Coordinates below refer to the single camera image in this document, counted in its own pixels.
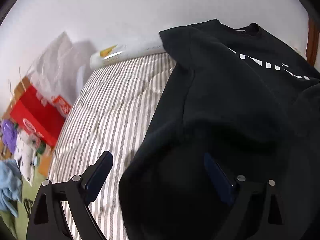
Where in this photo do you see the black sweatshirt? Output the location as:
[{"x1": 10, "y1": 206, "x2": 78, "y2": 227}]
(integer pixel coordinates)
[{"x1": 119, "y1": 20, "x2": 319, "y2": 239}]

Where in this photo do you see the green bed sheet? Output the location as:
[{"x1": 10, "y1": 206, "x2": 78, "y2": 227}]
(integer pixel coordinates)
[{"x1": 1, "y1": 167, "x2": 46, "y2": 239}]

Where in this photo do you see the wooden nightstand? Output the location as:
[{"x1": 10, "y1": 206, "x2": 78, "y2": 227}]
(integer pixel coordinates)
[{"x1": 38, "y1": 149, "x2": 54, "y2": 177}]

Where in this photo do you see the light blue cloth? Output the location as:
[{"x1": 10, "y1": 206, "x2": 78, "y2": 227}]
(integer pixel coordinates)
[{"x1": 0, "y1": 159, "x2": 23, "y2": 217}]

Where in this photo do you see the green label water bottle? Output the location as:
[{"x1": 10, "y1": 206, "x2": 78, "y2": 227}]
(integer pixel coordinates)
[{"x1": 36, "y1": 142, "x2": 52, "y2": 155}]

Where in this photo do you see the white spotted pillow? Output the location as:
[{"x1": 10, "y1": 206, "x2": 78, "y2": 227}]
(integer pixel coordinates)
[{"x1": 14, "y1": 130, "x2": 40, "y2": 186}]

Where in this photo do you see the purple cloth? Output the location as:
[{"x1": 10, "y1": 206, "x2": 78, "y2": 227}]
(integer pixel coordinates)
[{"x1": 1, "y1": 119, "x2": 17, "y2": 154}]

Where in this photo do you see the red paper shopping bag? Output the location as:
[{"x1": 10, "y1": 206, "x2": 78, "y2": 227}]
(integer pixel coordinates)
[{"x1": 10, "y1": 85, "x2": 71, "y2": 147}]

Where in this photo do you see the striped quilted mattress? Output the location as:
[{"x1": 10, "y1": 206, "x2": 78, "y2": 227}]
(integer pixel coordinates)
[{"x1": 48, "y1": 53, "x2": 176, "y2": 239}]

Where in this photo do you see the wooden headboard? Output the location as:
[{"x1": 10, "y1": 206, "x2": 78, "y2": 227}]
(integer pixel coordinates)
[{"x1": 1, "y1": 76, "x2": 31, "y2": 119}]

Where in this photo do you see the white Miniso plastic bag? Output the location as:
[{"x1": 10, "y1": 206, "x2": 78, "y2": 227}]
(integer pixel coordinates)
[{"x1": 27, "y1": 32, "x2": 95, "y2": 105}]

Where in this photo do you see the white duck print sheet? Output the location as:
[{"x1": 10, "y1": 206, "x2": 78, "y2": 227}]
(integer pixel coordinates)
[{"x1": 89, "y1": 38, "x2": 165, "y2": 70}]

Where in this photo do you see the brown wooden door frame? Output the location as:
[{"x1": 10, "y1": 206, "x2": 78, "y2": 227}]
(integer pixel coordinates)
[{"x1": 305, "y1": 14, "x2": 319, "y2": 67}]

